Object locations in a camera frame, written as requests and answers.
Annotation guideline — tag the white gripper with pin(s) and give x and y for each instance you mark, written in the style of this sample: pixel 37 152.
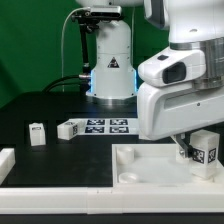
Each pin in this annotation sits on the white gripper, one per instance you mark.
pixel 173 110

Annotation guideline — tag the white square table top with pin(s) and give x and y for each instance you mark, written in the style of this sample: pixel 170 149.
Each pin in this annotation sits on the white square table top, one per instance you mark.
pixel 157 164

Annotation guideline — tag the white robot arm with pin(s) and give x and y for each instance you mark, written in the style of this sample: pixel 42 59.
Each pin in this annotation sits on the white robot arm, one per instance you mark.
pixel 180 47

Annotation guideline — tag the white U-shaped fence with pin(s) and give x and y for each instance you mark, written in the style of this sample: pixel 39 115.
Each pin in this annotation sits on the white U-shaped fence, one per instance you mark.
pixel 119 198

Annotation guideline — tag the fiducial marker sheet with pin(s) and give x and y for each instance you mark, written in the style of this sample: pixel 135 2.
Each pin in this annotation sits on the fiducial marker sheet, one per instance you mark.
pixel 107 126

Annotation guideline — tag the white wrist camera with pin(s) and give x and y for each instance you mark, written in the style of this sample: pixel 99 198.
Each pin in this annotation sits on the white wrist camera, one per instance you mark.
pixel 170 67

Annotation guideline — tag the black camera stand pole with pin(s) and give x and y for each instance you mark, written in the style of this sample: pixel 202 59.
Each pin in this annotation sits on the black camera stand pole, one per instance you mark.
pixel 86 65

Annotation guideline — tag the black camera on mount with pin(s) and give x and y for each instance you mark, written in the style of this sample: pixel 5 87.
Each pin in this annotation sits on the black camera on mount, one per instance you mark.
pixel 100 13

